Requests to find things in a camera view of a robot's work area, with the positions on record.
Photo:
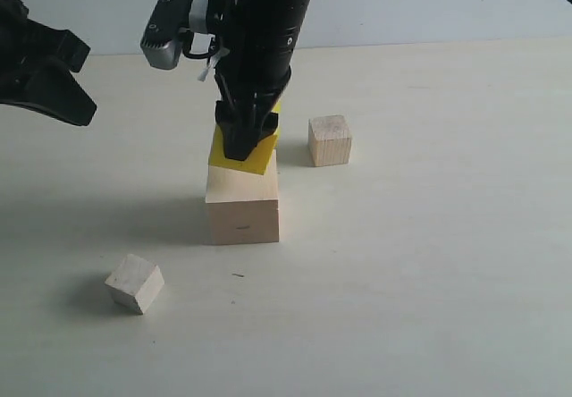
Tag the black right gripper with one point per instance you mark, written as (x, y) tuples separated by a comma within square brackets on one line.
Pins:
[(251, 77)]

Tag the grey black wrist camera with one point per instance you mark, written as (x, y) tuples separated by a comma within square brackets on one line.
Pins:
[(171, 29)]

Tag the yellow painted wooden cube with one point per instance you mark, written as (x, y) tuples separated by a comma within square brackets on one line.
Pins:
[(257, 161)]

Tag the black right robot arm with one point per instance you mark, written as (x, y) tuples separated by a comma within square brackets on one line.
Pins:
[(265, 17)]

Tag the medium grained wooden cube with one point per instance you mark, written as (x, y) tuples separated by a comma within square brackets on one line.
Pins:
[(329, 140)]

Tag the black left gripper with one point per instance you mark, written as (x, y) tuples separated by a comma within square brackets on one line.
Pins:
[(29, 78)]

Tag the large natural wooden cube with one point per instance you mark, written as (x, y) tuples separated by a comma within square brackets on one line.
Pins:
[(243, 208)]

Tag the small pale wooden cube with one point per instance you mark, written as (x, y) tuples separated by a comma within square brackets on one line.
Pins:
[(135, 283)]

